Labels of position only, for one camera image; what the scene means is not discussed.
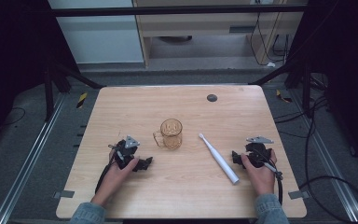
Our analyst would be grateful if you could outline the thick black floor cable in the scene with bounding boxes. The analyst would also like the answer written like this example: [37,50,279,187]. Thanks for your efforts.
[273,94,358,224]

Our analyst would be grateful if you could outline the light wooden desk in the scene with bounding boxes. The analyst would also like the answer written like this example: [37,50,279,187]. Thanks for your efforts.
[132,0,307,69]

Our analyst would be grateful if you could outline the white cabinet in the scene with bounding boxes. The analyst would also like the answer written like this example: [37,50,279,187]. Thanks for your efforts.
[47,0,145,65]

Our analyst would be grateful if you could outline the person's left hand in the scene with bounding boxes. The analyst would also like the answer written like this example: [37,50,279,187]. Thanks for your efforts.
[90,148,140,208]

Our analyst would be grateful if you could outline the black hanging cables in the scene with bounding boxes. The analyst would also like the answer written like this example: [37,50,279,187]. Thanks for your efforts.
[249,0,291,67]

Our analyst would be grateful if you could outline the person's right hand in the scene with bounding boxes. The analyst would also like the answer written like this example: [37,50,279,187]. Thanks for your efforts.
[240,148,278,197]

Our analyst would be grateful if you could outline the yellow black striped tape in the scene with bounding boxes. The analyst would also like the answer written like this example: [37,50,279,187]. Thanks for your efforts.
[76,91,89,109]
[275,89,293,104]

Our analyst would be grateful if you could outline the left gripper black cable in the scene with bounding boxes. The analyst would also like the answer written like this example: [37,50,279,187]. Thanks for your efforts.
[94,143,120,194]

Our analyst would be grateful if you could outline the amber glass cup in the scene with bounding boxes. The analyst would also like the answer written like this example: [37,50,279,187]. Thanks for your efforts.
[152,118,184,151]

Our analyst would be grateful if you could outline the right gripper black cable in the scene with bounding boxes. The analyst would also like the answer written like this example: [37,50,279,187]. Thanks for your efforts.
[255,148,284,206]

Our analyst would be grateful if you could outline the grey table bracket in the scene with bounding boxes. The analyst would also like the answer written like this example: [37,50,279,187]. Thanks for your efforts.
[287,189,310,201]
[52,189,76,200]

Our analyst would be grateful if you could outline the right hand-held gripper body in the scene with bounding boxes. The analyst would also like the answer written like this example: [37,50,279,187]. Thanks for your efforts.
[243,134,275,169]

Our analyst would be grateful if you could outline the black curtain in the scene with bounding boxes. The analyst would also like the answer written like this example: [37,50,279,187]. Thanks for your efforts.
[0,0,81,152]
[287,0,358,172]

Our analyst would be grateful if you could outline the black metal stand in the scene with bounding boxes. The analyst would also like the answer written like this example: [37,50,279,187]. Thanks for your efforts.
[42,59,106,123]
[249,57,313,119]

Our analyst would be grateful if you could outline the black horizontal frame bar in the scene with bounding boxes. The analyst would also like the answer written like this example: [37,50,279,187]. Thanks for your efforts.
[49,3,308,18]

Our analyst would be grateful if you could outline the white electric toothbrush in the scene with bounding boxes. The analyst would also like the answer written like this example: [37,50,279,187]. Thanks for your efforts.
[198,133,241,186]

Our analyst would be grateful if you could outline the thin black floor cable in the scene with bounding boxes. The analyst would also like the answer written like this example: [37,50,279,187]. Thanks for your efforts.
[0,106,26,129]

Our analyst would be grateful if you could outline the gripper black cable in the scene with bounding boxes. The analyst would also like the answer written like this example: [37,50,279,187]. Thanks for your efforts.
[94,143,120,194]
[255,148,284,206]

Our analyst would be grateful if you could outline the aluminium floor rail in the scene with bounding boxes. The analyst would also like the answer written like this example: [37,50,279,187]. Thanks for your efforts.
[290,89,358,224]
[0,92,67,224]

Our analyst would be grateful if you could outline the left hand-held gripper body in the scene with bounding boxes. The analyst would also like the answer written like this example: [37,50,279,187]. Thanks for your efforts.
[107,134,141,171]

